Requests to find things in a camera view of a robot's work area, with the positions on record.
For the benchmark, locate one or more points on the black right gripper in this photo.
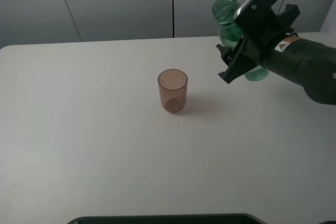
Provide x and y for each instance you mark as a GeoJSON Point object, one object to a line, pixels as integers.
{"type": "Point", "coordinates": [248, 57]}

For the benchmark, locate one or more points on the green transparent water bottle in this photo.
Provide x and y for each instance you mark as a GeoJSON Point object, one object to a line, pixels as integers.
{"type": "Point", "coordinates": [229, 33]}

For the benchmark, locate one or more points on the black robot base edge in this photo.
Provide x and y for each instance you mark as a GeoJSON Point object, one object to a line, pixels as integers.
{"type": "Point", "coordinates": [202, 218]}

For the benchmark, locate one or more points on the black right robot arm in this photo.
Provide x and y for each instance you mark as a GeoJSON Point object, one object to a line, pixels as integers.
{"type": "Point", "coordinates": [268, 41]}

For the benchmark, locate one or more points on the translucent pink plastic cup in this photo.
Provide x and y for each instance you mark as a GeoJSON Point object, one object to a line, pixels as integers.
{"type": "Point", "coordinates": [173, 89]}

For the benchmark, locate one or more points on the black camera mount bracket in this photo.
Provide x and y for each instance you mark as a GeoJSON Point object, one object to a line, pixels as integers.
{"type": "Point", "coordinates": [257, 20]}

